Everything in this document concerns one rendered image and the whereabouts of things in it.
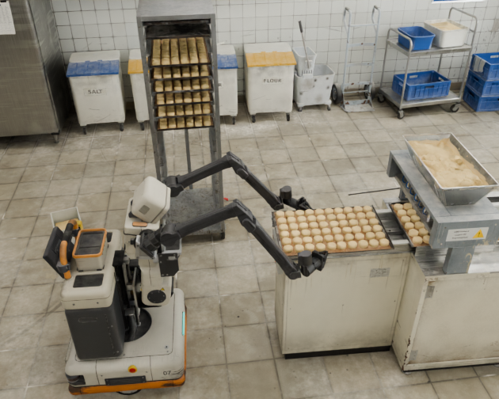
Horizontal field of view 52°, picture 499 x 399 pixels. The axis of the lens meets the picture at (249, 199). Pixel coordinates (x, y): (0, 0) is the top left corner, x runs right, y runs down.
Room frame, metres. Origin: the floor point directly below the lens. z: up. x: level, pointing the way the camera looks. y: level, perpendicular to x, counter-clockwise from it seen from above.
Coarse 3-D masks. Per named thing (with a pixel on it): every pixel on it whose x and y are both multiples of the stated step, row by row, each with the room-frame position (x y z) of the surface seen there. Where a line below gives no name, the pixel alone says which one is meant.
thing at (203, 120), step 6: (162, 120) 3.34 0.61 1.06; (168, 120) 3.38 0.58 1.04; (174, 120) 3.33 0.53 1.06; (180, 120) 3.33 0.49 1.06; (186, 120) 3.33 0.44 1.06; (192, 120) 3.34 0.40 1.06; (198, 120) 3.33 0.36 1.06; (204, 120) 3.34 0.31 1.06; (210, 120) 3.36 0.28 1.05; (162, 126) 3.25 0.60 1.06; (168, 126) 3.29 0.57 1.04; (174, 126) 3.26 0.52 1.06; (180, 126) 3.25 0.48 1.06; (186, 126) 3.28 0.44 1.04; (192, 126) 3.27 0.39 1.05; (198, 126) 3.27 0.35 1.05
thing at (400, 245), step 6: (402, 240) 2.16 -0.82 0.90; (396, 246) 2.13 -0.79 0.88; (402, 246) 2.13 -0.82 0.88; (408, 246) 2.13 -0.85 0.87; (360, 252) 2.11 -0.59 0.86; (366, 252) 2.11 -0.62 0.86; (372, 252) 2.12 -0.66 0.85; (378, 252) 2.12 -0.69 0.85; (384, 252) 2.12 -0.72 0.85; (390, 252) 2.12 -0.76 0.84; (396, 252) 2.13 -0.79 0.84; (294, 258) 2.08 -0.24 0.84
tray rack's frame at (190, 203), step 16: (144, 0) 3.61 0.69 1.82; (160, 0) 3.60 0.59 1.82; (176, 0) 3.60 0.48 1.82; (192, 0) 3.59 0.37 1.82; (208, 0) 3.59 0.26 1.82; (144, 16) 3.20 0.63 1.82; (160, 16) 3.21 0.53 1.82; (176, 16) 3.22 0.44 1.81; (192, 16) 3.23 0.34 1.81; (208, 16) 3.24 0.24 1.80; (192, 192) 3.79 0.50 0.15; (208, 192) 3.78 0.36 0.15; (176, 208) 3.55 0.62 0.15; (192, 208) 3.54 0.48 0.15; (208, 208) 3.54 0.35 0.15
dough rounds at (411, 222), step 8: (400, 208) 2.42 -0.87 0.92; (408, 208) 2.43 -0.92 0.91; (400, 216) 2.37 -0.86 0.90; (408, 216) 2.37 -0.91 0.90; (416, 216) 2.34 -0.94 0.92; (408, 224) 2.27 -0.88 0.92; (416, 224) 2.27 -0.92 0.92; (408, 232) 2.22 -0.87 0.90; (416, 232) 2.19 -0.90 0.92; (424, 232) 2.19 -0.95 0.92; (416, 240) 2.13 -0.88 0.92; (424, 240) 2.13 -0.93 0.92
